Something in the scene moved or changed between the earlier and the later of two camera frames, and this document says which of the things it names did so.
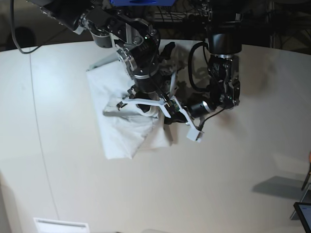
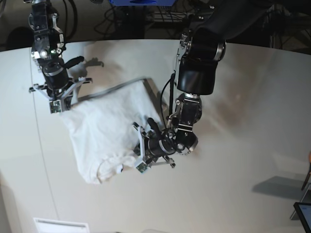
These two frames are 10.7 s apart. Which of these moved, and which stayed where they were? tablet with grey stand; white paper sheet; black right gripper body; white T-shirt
Moved: black right gripper body; white T-shirt
Stayed: tablet with grey stand; white paper sheet
